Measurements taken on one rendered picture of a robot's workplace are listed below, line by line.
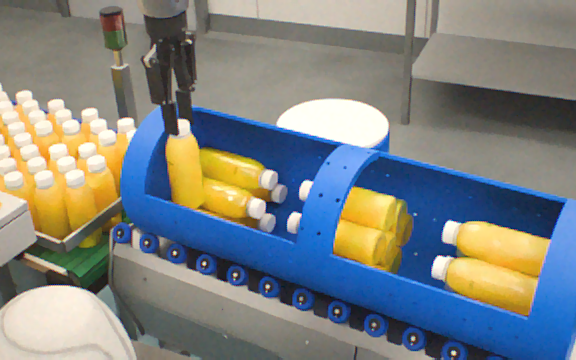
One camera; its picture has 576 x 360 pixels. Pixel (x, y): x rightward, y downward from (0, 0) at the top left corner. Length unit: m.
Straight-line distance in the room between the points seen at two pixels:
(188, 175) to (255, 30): 3.73
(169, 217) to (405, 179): 0.46
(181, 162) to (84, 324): 0.66
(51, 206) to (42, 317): 0.85
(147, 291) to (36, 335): 0.84
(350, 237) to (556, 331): 0.38
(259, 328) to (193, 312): 0.16
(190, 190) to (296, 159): 0.24
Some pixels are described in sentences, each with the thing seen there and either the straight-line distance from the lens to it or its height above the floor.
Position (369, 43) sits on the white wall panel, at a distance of 4.86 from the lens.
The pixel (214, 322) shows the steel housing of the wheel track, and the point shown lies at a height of 0.84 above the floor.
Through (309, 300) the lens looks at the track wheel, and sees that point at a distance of 1.40.
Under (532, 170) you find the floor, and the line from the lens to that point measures 3.73.
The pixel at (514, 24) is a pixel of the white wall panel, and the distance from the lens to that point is 4.64.
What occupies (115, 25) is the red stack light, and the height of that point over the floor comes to 1.23.
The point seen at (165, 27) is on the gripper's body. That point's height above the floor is 1.46.
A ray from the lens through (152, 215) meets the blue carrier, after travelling 1.47.
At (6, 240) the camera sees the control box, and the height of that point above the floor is 1.05.
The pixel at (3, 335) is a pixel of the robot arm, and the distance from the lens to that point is 0.84.
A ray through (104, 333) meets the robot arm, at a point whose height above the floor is 1.34.
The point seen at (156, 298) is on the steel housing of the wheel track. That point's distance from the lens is 1.63.
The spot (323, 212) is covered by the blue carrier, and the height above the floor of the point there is 1.18.
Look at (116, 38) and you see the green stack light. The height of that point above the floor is 1.19.
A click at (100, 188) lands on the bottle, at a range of 1.69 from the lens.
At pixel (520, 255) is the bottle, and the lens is 1.25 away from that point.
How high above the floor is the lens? 1.91
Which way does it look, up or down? 32 degrees down
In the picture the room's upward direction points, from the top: 2 degrees counter-clockwise
